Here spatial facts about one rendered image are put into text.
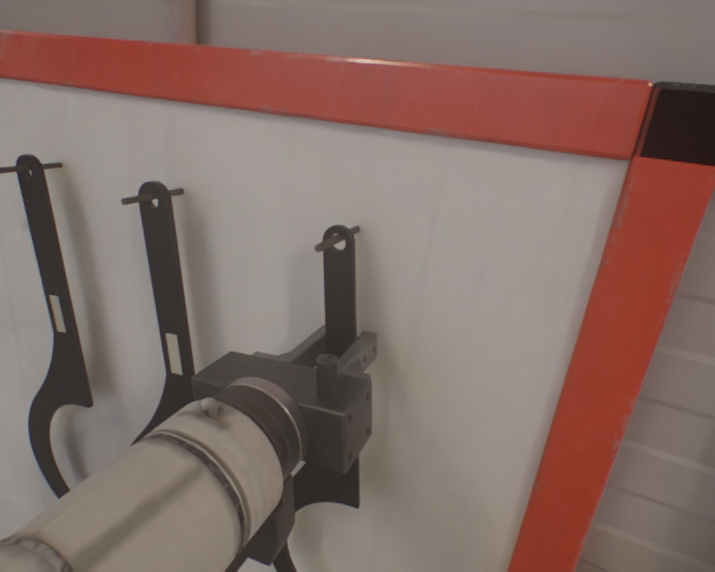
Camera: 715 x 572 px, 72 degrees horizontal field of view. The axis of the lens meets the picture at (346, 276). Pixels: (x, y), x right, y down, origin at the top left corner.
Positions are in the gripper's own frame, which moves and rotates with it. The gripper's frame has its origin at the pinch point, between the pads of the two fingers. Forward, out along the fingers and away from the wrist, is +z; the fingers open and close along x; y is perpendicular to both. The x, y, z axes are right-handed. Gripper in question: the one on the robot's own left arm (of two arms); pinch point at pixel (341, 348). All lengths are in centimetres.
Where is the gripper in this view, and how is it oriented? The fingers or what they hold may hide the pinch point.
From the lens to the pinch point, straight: 47.3
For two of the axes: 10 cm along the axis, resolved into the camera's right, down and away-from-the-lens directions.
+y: -0.2, -9.5, -3.0
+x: -9.1, -1.1, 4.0
